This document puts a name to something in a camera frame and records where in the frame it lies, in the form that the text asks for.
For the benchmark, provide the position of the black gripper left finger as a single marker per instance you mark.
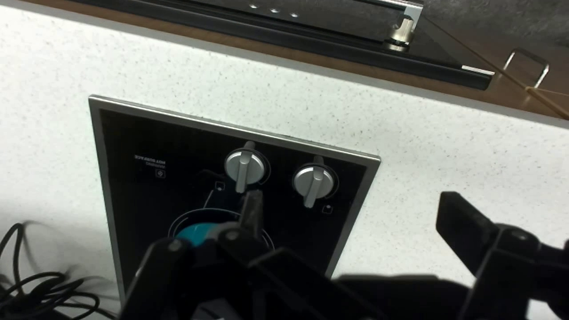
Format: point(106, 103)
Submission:
point(179, 278)

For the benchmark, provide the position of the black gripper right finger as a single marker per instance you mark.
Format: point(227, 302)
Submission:
point(504, 267)

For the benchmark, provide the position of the silver cooktop knob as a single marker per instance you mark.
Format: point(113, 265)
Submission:
point(243, 166)
point(314, 182)

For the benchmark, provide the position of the black built-in oven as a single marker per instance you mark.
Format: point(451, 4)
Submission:
point(332, 27)

